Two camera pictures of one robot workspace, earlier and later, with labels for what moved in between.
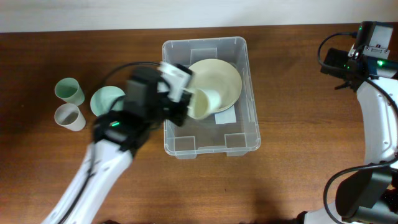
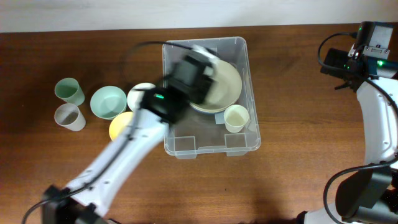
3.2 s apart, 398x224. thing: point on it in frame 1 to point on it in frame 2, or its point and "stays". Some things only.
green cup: x=68 y=90 stays
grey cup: x=68 y=116 stays
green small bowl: x=106 y=99 stays
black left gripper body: x=163 y=107 to x=202 y=91
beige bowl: x=219 y=75 stays
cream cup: x=203 y=102 to x=235 y=117
